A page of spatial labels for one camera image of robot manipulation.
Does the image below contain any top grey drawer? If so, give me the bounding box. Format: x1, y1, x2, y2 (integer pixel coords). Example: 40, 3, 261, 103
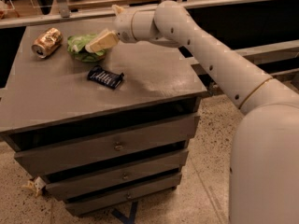
14, 113, 199, 176

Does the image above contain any crumpled paper scrap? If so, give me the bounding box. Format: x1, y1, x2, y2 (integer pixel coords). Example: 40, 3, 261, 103
22, 176, 46, 197

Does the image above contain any middle grey drawer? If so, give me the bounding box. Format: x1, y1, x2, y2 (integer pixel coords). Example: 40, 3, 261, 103
46, 148, 189, 201

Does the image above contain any grey drawer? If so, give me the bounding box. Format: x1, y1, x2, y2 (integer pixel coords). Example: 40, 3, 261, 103
65, 172, 182, 216
14, 113, 199, 176
46, 148, 189, 201

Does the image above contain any orange soda can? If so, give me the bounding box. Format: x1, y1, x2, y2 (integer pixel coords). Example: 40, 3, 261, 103
31, 28, 63, 59

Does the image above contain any dark blue snack packet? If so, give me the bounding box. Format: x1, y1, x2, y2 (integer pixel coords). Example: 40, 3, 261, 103
87, 65, 124, 90

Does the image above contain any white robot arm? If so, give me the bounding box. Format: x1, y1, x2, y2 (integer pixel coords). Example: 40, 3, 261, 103
86, 1, 299, 224

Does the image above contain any bottom grey drawer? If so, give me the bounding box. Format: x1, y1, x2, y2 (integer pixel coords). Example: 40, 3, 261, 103
65, 172, 182, 216

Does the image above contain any grey metal railing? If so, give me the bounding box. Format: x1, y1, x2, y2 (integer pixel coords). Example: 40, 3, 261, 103
1, 0, 299, 74

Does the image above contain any grey drawer cabinet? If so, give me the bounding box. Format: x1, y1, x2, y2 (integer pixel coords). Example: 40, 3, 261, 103
0, 26, 205, 216

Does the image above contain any green rice chip bag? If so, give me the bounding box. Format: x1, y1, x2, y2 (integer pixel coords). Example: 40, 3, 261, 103
67, 34, 107, 63

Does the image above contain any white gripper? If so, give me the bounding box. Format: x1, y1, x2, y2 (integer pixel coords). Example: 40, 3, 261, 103
85, 5, 137, 53

